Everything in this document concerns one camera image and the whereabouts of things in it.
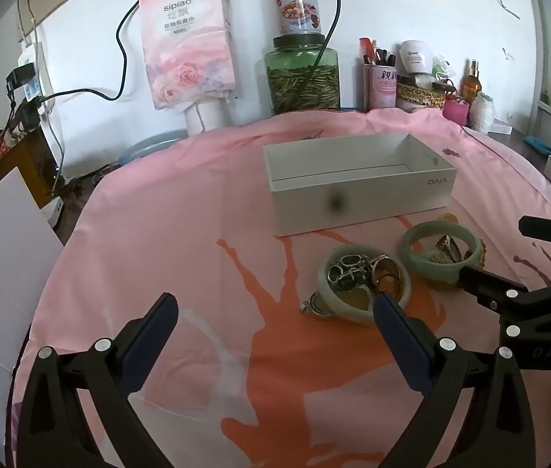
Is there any white board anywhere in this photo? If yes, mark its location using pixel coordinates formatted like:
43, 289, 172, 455
0, 166, 66, 459

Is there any amber glass bottle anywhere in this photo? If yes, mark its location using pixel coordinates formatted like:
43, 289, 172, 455
461, 58, 482, 103

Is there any green plastic bag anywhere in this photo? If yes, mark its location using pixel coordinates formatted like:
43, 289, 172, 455
432, 53, 454, 81

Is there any pink printed cloth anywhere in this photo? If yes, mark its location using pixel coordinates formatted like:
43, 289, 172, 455
5, 107, 551, 468

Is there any amber bead bracelet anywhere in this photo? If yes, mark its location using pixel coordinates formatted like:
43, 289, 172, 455
471, 238, 489, 269

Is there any printed food can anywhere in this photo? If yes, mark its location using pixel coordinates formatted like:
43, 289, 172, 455
270, 0, 322, 36

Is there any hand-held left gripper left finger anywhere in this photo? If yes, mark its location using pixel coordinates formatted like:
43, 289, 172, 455
14, 292, 180, 468

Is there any small white device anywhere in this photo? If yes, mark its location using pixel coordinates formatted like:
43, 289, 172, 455
41, 197, 66, 227

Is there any silver patterned ring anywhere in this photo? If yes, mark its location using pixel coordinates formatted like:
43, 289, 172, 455
327, 263, 354, 287

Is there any white cardboard box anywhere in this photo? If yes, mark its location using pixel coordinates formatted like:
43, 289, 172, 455
262, 131, 459, 238

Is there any pink plastic basket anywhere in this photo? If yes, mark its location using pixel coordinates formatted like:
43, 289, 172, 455
442, 92, 470, 125

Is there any gold ring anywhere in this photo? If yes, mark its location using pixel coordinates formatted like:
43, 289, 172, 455
373, 257, 400, 278

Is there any white cylinder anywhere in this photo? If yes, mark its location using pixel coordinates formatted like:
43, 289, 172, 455
184, 97, 231, 137

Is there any red comb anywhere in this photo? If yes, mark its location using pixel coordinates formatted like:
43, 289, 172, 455
358, 36, 376, 65

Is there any blue plastic basin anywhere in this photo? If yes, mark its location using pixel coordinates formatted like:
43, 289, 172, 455
118, 129, 191, 169

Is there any patterned round tin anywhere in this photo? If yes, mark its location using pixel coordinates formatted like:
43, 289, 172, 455
395, 80, 447, 114

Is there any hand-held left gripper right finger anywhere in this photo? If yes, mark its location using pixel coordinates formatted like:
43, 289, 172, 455
372, 292, 537, 468

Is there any white power strip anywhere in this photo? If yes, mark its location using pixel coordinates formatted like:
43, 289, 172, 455
17, 41, 57, 118

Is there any pale green jade bangle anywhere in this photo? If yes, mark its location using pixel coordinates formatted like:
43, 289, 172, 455
317, 244, 412, 325
399, 221, 482, 282

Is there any black plug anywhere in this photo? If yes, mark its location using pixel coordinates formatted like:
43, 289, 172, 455
5, 66, 37, 96

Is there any black power cable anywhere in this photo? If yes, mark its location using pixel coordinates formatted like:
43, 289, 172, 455
36, 0, 142, 105

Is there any pink pen holder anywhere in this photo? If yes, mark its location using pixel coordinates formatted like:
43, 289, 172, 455
358, 61, 398, 113

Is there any brown wooden cabinet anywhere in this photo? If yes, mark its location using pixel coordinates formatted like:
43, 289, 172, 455
0, 129, 59, 208

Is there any pink floral tissue pack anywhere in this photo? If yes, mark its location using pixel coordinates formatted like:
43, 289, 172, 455
139, 0, 236, 113

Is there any green glass jar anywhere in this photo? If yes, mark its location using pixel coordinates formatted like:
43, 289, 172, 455
263, 33, 341, 118

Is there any thin black cable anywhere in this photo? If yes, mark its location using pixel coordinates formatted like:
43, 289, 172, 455
300, 0, 349, 113

